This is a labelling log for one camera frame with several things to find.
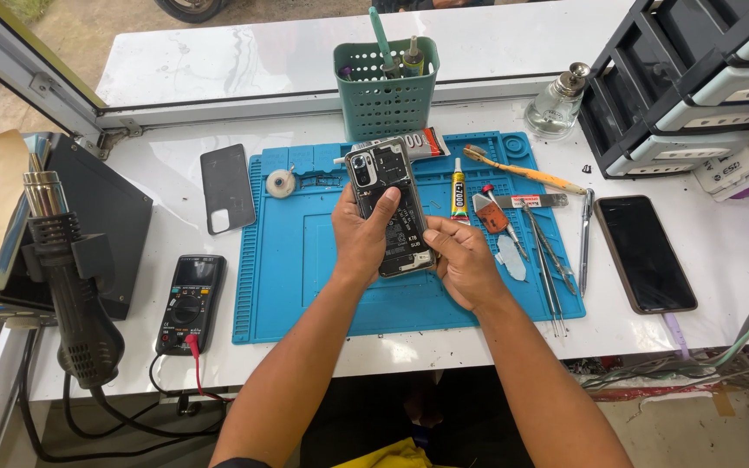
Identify person's left hand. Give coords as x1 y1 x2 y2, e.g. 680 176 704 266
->
330 182 402 288

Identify person's right hand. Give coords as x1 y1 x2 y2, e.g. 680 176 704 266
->
423 215 512 315

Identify smartphone without back cover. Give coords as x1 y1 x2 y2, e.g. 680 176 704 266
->
345 137 437 279

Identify white plastic pick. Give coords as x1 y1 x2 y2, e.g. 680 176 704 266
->
494 234 528 283

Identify orange triangular pick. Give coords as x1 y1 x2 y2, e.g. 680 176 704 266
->
472 192 510 235

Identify blue silicone repair mat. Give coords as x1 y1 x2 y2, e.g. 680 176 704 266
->
231 130 587 345

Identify small yellow glue tube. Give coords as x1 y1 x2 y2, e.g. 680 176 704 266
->
450 156 471 226

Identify metal tweezers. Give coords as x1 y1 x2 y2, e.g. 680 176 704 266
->
521 201 577 296
523 208 568 339

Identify white tape roll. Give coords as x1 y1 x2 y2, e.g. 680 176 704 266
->
265 166 297 199

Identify yellow toothbrush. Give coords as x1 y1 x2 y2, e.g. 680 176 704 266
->
463 143 588 196

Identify large grey glue tube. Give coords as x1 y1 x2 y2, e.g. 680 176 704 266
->
333 126 452 165

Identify silver pen tool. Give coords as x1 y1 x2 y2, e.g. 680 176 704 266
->
578 188 596 299

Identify dark grey phone back cover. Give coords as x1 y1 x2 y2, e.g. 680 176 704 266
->
199 143 257 236

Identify teal perforated plastic basket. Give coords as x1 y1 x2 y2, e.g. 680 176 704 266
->
333 36 441 143

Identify black smartphone with brown case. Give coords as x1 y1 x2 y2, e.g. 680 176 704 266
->
593 194 699 316

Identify black digital multimeter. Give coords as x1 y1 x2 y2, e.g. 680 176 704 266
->
155 253 228 356

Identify glass alcohol dispenser bottle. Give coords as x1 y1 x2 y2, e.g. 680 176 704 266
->
523 62 592 140

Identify small green glue bottle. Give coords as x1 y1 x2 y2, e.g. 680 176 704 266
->
402 35 425 78

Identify yellow cloth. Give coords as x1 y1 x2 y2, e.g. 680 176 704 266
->
332 437 456 468

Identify red multimeter probe lead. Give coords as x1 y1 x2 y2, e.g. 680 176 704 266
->
183 333 232 404

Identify black hot air station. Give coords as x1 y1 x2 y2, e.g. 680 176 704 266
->
0 132 154 324

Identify white labelled box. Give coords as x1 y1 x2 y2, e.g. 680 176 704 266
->
693 144 749 196

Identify black drawer organizer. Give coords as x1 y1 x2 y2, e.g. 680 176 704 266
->
577 0 749 180

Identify vehicle tyre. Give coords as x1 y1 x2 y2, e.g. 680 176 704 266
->
153 0 232 24

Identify black hot air gun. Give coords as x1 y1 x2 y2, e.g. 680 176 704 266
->
23 170 126 391

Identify red handled screwdriver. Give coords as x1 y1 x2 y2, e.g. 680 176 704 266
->
482 184 531 262

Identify teal handled brush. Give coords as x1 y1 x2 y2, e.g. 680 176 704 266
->
368 6 401 79

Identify purple phone charging cable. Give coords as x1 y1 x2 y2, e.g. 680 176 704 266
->
662 312 691 361

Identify bundle of cables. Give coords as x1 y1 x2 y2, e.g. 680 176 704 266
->
579 247 749 399

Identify black power cable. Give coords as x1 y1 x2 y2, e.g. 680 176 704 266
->
18 325 226 464

